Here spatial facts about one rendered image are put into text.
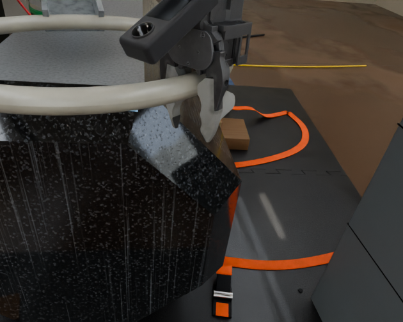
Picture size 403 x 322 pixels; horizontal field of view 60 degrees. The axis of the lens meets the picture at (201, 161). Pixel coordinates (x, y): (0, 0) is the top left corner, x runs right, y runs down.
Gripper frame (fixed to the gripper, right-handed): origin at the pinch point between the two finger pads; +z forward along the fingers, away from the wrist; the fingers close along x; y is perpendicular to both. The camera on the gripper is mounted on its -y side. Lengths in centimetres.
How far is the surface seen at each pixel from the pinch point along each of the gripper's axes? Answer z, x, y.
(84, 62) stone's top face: 2.7, 41.4, 12.1
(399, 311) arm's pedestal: 55, -36, 47
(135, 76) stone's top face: 3.4, 29.1, 16.4
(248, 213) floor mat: 85, 31, 87
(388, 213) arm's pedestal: 35, -24, 57
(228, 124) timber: 70, 79, 135
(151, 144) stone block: 14.7, 19.5, 11.8
